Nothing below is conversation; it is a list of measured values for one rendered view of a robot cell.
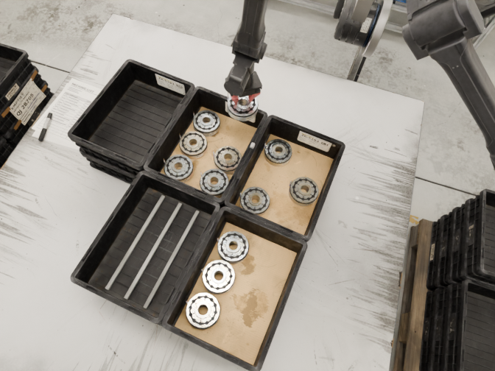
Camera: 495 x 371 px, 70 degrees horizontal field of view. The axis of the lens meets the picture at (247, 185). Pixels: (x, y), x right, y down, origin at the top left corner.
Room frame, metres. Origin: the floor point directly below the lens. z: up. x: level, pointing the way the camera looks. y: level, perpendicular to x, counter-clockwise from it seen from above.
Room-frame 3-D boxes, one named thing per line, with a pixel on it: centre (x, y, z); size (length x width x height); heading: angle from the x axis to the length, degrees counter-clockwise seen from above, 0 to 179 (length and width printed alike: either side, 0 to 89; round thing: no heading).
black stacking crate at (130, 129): (0.75, 0.44, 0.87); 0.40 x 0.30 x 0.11; 162
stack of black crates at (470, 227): (0.57, -1.17, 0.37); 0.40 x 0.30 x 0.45; 168
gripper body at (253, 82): (0.75, 0.05, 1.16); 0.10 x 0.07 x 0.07; 115
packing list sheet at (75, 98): (0.86, 0.79, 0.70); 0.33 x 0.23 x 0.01; 168
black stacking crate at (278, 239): (0.19, -0.01, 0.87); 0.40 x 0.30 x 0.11; 162
